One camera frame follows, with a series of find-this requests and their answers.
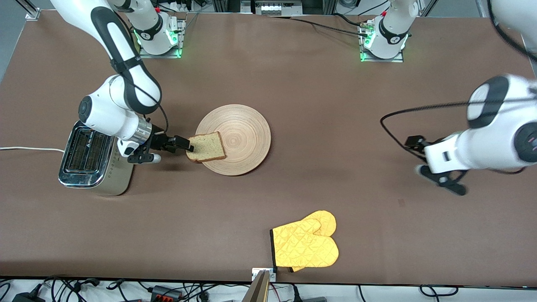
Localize slice of brown bread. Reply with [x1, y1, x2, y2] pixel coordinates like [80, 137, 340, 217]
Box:
[185, 132, 227, 164]

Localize round light wooden plate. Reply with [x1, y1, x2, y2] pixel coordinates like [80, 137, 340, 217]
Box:
[196, 104, 271, 177]

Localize chrome two-slot toaster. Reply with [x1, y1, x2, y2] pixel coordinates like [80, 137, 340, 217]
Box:
[58, 121, 135, 196]

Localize yellow quilted oven mitt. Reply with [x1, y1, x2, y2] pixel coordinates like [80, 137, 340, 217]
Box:
[270, 217, 339, 269]
[289, 210, 337, 273]

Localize black connector block red tabs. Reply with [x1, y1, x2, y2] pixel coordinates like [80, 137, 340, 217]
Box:
[150, 285, 184, 302]

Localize white power strip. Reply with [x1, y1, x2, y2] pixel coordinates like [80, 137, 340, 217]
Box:
[261, 1, 293, 16]

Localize black power adapter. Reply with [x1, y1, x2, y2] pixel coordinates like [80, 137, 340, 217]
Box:
[11, 289, 46, 302]

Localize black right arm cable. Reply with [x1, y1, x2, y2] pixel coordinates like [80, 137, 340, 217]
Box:
[111, 55, 169, 135]

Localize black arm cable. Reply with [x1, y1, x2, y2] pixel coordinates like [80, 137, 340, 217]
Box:
[111, 55, 169, 135]
[380, 96, 537, 154]

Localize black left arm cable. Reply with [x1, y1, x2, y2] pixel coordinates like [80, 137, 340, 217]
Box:
[380, 96, 537, 154]

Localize white toaster power cord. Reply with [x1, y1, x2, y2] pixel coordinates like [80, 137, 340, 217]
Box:
[0, 146, 66, 153]

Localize aluminium frame profile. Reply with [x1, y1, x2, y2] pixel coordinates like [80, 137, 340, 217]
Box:
[211, 0, 253, 13]

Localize small white metal bracket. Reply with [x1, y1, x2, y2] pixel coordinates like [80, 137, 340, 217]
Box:
[251, 267, 277, 283]

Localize tan camera mount beam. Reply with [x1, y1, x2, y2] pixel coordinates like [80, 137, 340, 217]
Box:
[242, 270, 271, 302]

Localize black braided cable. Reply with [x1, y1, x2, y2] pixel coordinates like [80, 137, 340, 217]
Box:
[289, 16, 370, 39]

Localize aluminium corner post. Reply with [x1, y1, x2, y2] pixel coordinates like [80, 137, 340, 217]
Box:
[17, 0, 42, 21]

